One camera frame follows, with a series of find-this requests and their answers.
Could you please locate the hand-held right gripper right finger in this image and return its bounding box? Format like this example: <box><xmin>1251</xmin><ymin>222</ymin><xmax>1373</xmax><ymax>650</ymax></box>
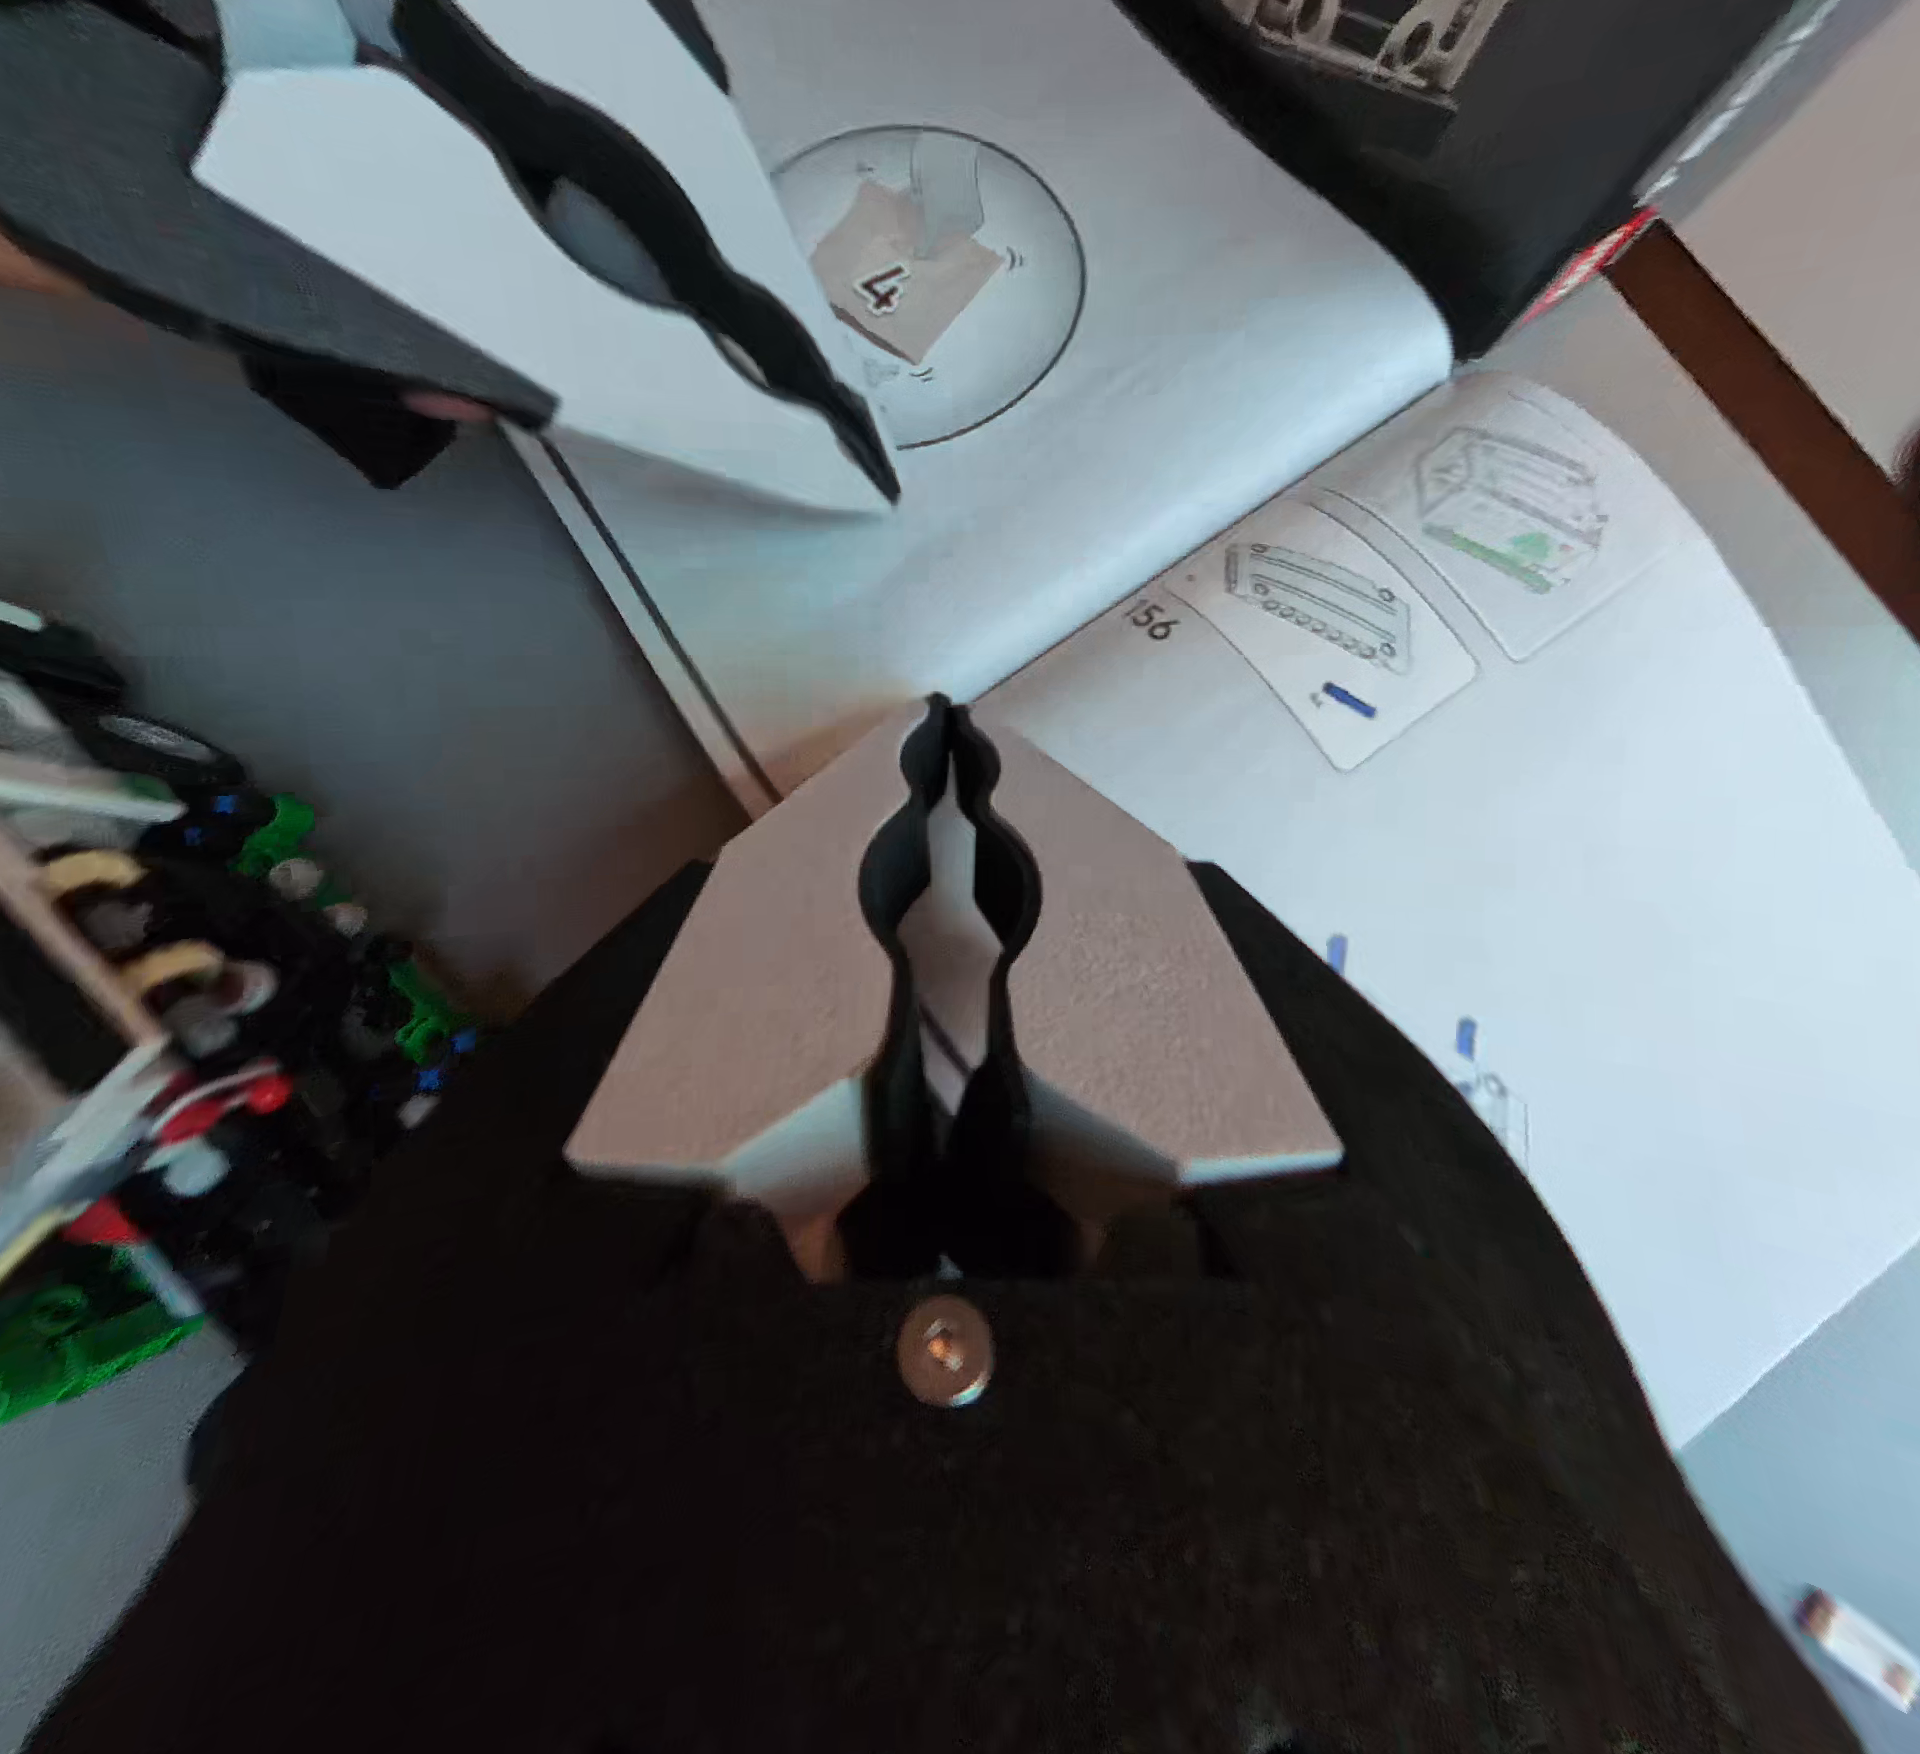
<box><xmin>946</xmin><ymin>708</ymin><xmax>1346</xmax><ymax>1278</ymax></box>

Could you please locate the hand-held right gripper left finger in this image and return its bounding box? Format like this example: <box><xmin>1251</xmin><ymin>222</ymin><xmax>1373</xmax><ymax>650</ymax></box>
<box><xmin>565</xmin><ymin>694</ymin><xmax>957</xmax><ymax>1278</ymax></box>

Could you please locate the lego instruction booklet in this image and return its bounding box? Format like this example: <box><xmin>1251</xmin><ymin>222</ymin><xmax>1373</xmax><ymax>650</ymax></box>
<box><xmin>503</xmin><ymin>0</ymin><xmax>1920</xmax><ymax>1450</ymax></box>

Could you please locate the black green lego truck chassis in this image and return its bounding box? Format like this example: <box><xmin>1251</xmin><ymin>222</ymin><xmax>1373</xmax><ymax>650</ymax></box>
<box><xmin>0</xmin><ymin>599</ymin><xmax>485</xmax><ymax>1430</ymax></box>

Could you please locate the dark lego truck box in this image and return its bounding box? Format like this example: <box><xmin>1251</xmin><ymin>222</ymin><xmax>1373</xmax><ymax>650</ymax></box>
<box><xmin>990</xmin><ymin>0</ymin><xmax>1920</xmax><ymax>366</ymax></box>

